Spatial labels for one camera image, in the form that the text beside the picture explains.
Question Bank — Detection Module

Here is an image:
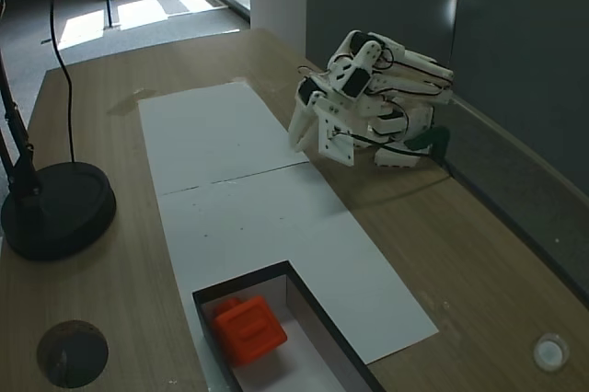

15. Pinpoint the orange square block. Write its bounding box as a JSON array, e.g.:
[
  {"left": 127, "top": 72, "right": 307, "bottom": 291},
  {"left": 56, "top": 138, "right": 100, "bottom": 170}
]
[{"left": 211, "top": 295, "right": 289, "bottom": 368}]

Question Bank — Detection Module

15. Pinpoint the dark brown box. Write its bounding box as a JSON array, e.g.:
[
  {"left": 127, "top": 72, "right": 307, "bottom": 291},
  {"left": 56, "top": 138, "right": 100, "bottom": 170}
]
[{"left": 191, "top": 260, "right": 388, "bottom": 392}]

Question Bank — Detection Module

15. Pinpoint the white paper sheet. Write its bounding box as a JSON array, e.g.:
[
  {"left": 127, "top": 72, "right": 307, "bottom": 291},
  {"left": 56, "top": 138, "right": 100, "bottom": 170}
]
[
  {"left": 156, "top": 163, "right": 441, "bottom": 365},
  {"left": 137, "top": 81, "right": 311, "bottom": 196}
]

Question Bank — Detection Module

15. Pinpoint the green table clamp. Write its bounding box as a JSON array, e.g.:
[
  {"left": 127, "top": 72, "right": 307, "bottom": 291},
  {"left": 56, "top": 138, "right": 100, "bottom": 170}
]
[{"left": 410, "top": 127, "right": 451, "bottom": 153}]

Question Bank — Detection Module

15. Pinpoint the clear adhesive tape strip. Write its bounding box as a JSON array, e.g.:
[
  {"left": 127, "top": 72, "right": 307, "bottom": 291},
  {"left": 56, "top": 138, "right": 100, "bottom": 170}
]
[{"left": 107, "top": 91, "right": 158, "bottom": 116}]

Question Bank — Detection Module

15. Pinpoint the black desk lamp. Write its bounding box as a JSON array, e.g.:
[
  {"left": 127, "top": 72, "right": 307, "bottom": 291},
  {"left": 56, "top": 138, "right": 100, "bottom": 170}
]
[{"left": 0, "top": 49, "right": 117, "bottom": 260}]

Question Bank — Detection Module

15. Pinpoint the white round cap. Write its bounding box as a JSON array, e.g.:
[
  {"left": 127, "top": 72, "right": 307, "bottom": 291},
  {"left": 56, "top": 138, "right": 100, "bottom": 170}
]
[{"left": 533, "top": 331, "right": 572, "bottom": 372}]

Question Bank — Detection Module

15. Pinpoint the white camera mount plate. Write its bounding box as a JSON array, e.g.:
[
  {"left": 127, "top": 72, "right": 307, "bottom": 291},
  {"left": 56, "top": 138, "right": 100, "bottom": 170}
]
[{"left": 317, "top": 109, "right": 356, "bottom": 167}]

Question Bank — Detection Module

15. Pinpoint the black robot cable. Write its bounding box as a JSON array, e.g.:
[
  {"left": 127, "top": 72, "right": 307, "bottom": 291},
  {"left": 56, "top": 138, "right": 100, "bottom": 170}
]
[{"left": 352, "top": 132, "right": 455, "bottom": 176}]

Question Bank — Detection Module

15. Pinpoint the black lamp cable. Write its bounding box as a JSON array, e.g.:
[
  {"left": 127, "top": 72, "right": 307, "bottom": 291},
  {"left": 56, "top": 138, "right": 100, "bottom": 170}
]
[{"left": 47, "top": 0, "right": 77, "bottom": 164}]

